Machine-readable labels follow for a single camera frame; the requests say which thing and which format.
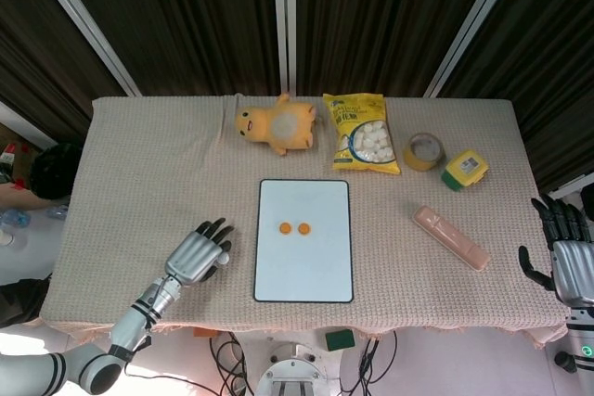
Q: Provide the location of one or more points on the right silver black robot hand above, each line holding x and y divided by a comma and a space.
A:
573, 266

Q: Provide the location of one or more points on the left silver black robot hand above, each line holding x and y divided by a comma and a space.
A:
192, 254

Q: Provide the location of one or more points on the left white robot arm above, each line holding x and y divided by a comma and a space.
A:
127, 328

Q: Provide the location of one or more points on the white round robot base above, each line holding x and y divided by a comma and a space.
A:
291, 370

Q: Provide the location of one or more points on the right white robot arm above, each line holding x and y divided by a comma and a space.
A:
582, 335

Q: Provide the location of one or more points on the orange round magnet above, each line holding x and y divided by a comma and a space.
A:
304, 228
284, 228

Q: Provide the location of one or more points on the beige knitted tablecloth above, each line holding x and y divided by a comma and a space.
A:
153, 173

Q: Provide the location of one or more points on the black round knob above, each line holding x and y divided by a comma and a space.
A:
565, 362

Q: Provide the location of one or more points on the white magnetic board black rim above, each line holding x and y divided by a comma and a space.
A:
304, 266

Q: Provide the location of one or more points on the pink long case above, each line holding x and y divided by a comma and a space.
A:
450, 236

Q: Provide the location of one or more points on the yellow green small box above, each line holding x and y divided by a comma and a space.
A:
466, 169

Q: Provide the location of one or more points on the yellow plush toy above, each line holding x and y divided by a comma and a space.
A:
276, 127

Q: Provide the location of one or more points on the black bag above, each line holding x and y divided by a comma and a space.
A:
53, 171

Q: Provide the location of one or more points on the green block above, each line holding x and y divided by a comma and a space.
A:
340, 339

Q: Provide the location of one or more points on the brown cardboard box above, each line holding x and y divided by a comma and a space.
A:
18, 201

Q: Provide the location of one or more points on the clear plastic bottle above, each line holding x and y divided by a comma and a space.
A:
11, 219

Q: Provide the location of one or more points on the yellow tape roll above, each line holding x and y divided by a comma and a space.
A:
423, 152

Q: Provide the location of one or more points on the yellow marshmallow bag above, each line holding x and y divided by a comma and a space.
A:
364, 136

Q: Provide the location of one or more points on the dark brown curtain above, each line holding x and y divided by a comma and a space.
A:
195, 20

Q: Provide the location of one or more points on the white metal frame post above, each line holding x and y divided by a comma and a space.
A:
83, 20
473, 25
284, 20

